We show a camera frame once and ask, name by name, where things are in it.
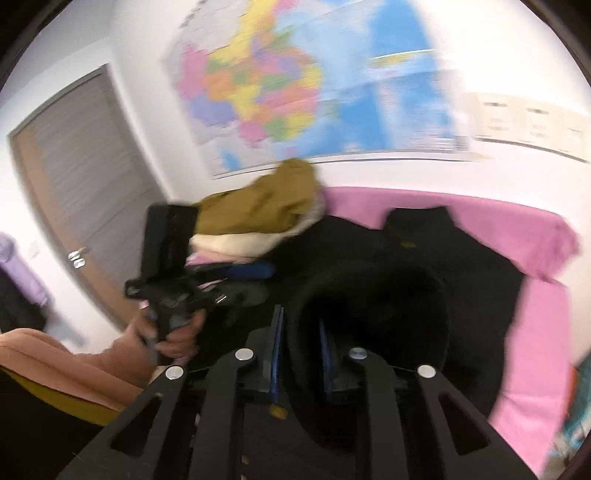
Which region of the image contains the purple hanging garment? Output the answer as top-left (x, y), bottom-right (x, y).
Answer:
top-left (0, 232), bottom-right (49, 308)

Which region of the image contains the person's left hand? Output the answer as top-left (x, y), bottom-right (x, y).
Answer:
top-left (124, 308), bottom-right (206, 371)

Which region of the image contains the olive garment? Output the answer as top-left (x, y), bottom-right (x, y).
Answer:
top-left (193, 158), bottom-right (325, 237)

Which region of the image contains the black garment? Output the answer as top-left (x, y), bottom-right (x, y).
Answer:
top-left (0, 268), bottom-right (48, 334)
top-left (203, 205), bottom-right (527, 444)

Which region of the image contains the pale pink garment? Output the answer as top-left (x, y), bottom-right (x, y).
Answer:
top-left (186, 250), bottom-right (243, 267)

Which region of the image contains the cream garment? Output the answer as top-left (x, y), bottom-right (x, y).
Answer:
top-left (188, 203), bottom-right (326, 260)

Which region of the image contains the grey wooden door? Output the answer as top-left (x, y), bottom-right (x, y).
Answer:
top-left (6, 64), bottom-right (172, 332)

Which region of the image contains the colourful wall map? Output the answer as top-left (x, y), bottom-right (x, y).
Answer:
top-left (158, 0), bottom-right (478, 181)

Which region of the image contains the pink blanket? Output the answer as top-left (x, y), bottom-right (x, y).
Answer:
top-left (185, 186), bottom-right (581, 476)

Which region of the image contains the black hanging garment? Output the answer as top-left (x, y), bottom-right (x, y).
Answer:
top-left (0, 268), bottom-right (48, 334)

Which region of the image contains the person's dark clothing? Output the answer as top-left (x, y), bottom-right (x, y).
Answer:
top-left (0, 364), bottom-right (127, 480)

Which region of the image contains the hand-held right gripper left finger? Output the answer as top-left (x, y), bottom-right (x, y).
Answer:
top-left (58, 305), bottom-right (296, 480)

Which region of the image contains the person's left forearm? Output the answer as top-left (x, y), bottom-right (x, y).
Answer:
top-left (0, 327), bottom-right (158, 412)

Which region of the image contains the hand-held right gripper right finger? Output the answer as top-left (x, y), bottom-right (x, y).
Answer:
top-left (318, 318), bottom-right (539, 480)

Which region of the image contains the blue plastic basket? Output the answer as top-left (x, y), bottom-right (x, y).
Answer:
top-left (558, 357), bottom-right (591, 459)

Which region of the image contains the white wall socket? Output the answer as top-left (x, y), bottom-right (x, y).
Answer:
top-left (475, 92), bottom-right (525, 141)
top-left (564, 111), bottom-right (591, 162)
top-left (523, 99), bottom-right (566, 149)

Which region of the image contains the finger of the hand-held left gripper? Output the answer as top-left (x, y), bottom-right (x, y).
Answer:
top-left (201, 261), bottom-right (276, 283)
top-left (208, 281), bottom-right (269, 309)

